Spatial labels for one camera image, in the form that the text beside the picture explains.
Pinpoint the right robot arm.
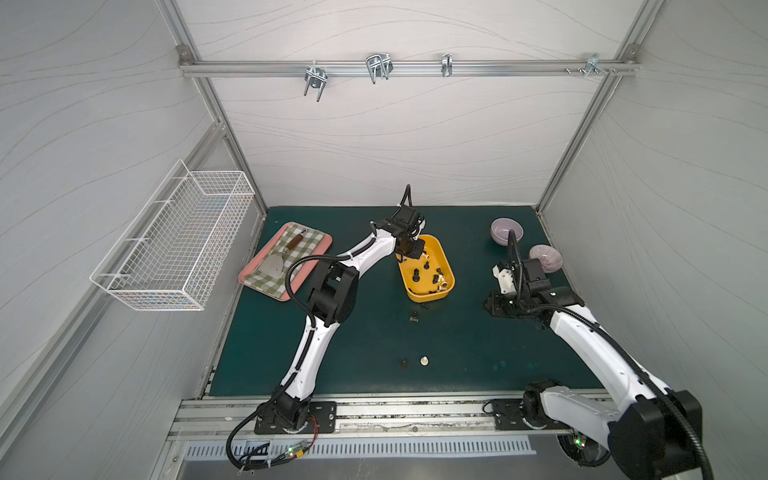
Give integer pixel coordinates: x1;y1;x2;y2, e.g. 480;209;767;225
484;259;714;479

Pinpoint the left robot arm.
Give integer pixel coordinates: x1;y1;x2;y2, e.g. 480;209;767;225
269;204;426;431

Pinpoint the yellow plastic storage box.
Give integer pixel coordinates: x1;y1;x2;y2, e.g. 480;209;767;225
395;234;456;303

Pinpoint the purple ribbed bowl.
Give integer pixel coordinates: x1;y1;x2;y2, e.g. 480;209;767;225
529;244;564;274

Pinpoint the purple bowl upright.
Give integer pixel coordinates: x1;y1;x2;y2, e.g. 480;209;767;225
490;218;524;246

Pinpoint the green checkered cloth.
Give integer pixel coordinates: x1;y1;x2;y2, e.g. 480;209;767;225
244;223;326;299

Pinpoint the pink tray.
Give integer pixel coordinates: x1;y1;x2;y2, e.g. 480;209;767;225
237;221;334;302

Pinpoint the metal hook clamp middle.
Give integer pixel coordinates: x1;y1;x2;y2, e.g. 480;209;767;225
365;53;393;84

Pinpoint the metal hook clamp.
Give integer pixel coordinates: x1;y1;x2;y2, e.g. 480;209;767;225
303;64;328;102
365;53;393;84

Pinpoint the metal hook clamp left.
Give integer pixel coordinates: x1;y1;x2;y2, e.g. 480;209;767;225
303;64;328;102

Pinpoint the white vent strip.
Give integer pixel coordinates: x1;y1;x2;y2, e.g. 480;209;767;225
218;436;537;462

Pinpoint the aluminium crossbar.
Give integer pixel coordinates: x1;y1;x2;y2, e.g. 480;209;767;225
179;58;641;79

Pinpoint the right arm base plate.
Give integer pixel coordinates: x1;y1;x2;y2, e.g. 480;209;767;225
482;398;571;433

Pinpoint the metal spatula wooden handle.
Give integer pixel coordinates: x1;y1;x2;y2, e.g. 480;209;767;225
257;228;307;278

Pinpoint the metal ring clamp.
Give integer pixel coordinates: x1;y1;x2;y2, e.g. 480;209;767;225
441;53;453;78

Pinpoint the right black conduit cable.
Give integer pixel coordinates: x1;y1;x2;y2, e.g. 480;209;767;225
527;302;715;480

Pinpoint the black conduit cable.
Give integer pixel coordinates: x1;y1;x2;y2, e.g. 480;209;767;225
225;233;376;472
527;302;715;480

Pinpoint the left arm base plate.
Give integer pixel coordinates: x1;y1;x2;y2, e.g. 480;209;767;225
254;401;338;434

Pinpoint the metal bracket right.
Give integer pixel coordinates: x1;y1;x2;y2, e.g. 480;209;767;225
564;53;618;78

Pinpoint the white wire basket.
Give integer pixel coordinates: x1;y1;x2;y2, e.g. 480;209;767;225
90;160;255;312

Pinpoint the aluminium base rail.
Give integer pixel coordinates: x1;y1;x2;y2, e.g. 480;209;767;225
167;391;570;441

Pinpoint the left black conduit cable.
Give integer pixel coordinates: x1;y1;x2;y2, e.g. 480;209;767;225
225;233;376;472

